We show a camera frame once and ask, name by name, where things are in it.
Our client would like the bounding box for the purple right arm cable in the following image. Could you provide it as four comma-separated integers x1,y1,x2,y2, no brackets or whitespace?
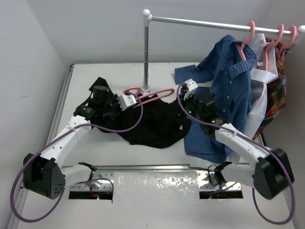
176,82,296,225

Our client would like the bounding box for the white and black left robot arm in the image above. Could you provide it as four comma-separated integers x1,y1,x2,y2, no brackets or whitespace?
23,86,123,199

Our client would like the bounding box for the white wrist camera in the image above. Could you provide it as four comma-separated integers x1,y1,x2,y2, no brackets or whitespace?
118,94,137,111
183,79,198,100

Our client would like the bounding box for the red plaid shirt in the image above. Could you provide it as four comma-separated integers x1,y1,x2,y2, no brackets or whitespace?
259,38,286,135

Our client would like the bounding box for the white front cover board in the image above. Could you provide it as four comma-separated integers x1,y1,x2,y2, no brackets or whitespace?
18,172,289,229

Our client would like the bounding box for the silver and white clothes rack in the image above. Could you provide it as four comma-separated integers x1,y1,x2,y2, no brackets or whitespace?
142,9,305,93

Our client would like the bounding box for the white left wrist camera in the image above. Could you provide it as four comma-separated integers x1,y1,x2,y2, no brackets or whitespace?
118,94,137,111

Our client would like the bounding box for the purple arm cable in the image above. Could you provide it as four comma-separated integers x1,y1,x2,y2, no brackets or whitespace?
10,94,144,223
176,82,296,225

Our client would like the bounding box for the white shirt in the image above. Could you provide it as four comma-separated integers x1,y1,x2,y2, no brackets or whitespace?
181,33,280,168

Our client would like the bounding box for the blue checkered shirt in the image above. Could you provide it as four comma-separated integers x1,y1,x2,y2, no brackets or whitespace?
174,35,257,164

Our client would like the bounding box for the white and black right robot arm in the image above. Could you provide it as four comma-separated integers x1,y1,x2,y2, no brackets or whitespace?
177,92,295,200

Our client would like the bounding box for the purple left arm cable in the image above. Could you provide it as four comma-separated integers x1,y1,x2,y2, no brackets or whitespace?
10,94,144,223

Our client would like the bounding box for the pink hanger holding white shirt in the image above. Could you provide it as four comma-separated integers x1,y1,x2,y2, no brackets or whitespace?
123,86,175,104

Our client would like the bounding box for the pink hanger holding blue shirt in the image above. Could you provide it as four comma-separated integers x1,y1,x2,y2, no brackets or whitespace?
235,21,255,61

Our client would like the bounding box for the black shirt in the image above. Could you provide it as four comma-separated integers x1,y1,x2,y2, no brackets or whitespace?
89,77,192,149

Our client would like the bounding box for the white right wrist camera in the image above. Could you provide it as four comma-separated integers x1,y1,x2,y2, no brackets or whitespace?
183,79,198,100

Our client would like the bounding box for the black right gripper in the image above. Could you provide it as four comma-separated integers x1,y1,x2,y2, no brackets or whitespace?
168,91,203,122

